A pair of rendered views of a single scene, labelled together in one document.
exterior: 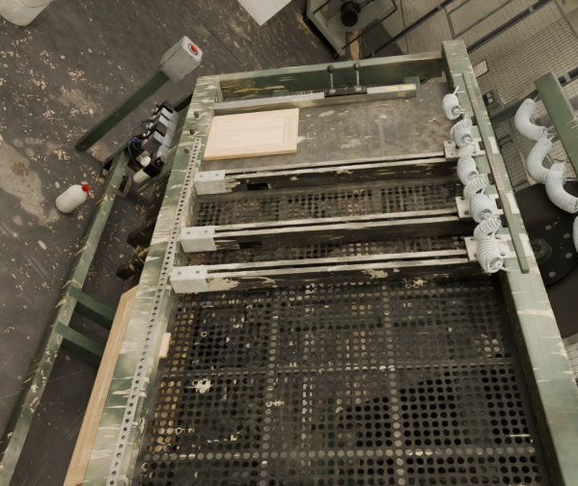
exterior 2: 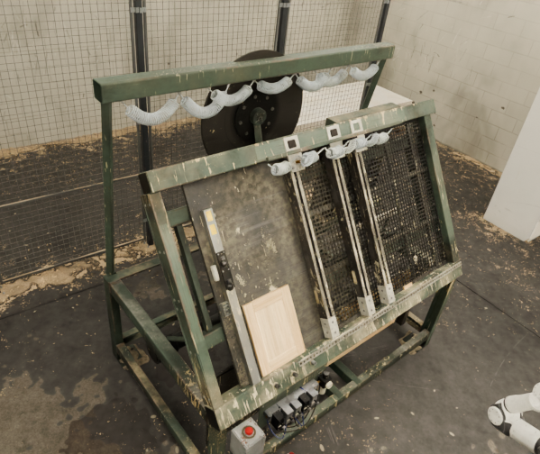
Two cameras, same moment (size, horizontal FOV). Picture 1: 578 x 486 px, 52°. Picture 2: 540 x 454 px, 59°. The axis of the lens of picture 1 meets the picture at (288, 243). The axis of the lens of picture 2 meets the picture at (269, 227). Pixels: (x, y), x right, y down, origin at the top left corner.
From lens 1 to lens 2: 361 cm
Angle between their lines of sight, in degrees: 78
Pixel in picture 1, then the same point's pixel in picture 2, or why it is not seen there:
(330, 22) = not seen: outside the picture
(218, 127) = (275, 362)
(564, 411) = (413, 111)
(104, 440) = (443, 281)
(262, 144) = (287, 313)
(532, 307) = (381, 120)
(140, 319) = (408, 303)
